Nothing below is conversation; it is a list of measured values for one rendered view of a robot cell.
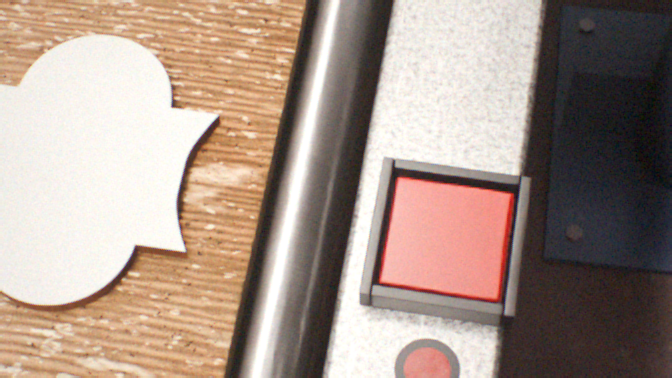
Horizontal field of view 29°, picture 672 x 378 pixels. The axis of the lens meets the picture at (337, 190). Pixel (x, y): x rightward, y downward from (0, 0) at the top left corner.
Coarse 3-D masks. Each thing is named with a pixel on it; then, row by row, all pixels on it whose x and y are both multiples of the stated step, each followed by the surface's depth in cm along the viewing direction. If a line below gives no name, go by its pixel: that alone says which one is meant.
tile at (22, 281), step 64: (64, 64) 68; (128, 64) 68; (0, 128) 66; (64, 128) 66; (128, 128) 66; (192, 128) 66; (0, 192) 65; (64, 192) 65; (128, 192) 64; (0, 256) 63; (64, 256) 63; (128, 256) 63
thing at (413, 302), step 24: (384, 168) 66; (408, 168) 66; (432, 168) 66; (456, 168) 66; (384, 192) 66; (528, 192) 65; (384, 216) 65; (528, 216) 65; (360, 288) 63; (384, 288) 63; (408, 312) 64; (432, 312) 64; (456, 312) 63; (480, 312) 63; (504, 312) 63
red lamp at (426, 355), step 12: (420, 348) 64; (432, 348) 64; (408, 360) 63; (420, 360) 63; (432, 360) 63; (444, 360) 63; (408, 372) 63; (420, 372) 63; (432, 372) 63; (444, 372) 63
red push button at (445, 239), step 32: (416, 192) 66; (448, 192) 66; (480, 192) 66; (416, 224) 65; (448, 224) 65; (480, 224) 65; (384, 256) 64; (416, 256) 64; (448, 256) 64; (480, 256) 64; (416, 288) 64; (448, 288) 64; (480, 288) 64
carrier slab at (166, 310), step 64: (0, 0) 71; (64, 0) 71; (128, 0) 71; (192, 0) 71; (256, 0) 70; (0, 64) 69; (192, 64) 69; (256, 64) 69; (256, 128) 67; (192, 192) 66; (256, 192) 65; (192, 256) 64; (0, 320) 63; (64, 320) 63; (128, 320) 63; (192, 320) 62
